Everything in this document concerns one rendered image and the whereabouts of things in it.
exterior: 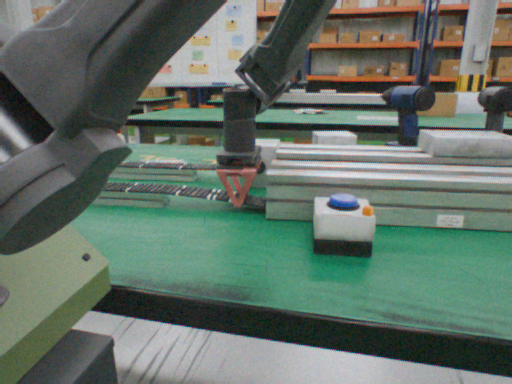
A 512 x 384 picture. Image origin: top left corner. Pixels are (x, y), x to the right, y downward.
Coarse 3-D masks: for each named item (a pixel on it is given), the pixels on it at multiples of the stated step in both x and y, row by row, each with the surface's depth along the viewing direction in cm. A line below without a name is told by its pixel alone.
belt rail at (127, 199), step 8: (104, 192) 70; (112, 192) 69; (120, 192) 69; (128, 192) 69; (96, 200) 70; (104, 200) 70; (112, 200) 70; (120, 200) 70; (128, 200) 70; (136, 200) 70; (144, 200) 70; (152, 200) 69; (160, 200) 69; (168, 200) 72
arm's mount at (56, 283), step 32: (0, 256) 32; (32, 256) 34; (64, 256) 37; (96, 256) 40; (32, 288) 32; (64, 288) 34; (96, 288) 39; (0, 320) 28; (32, 320) 30; (64, 320) 34; (0, 352) 27; (32, 352) 30
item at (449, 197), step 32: (288, 192) 61; (320, 192) 60; (352, 192) 60; (384, 192) 59; (416, 192) 58; (448, 192) 58; (480, 192) 58; (384, 224) 60; (416, 224) 60; (448, 224) 59; (480, 224) 58
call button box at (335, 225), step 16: (320, 208) 51; (336, 208) 50; (352, 208) 50; (320, 224) 49; (336, 224) 49; (352, 224) 49; (368, 224) 48; (320, 240) 50; (336, 240) 50; (352, 240) 49; (368, 240) 49; (368, 256) 50
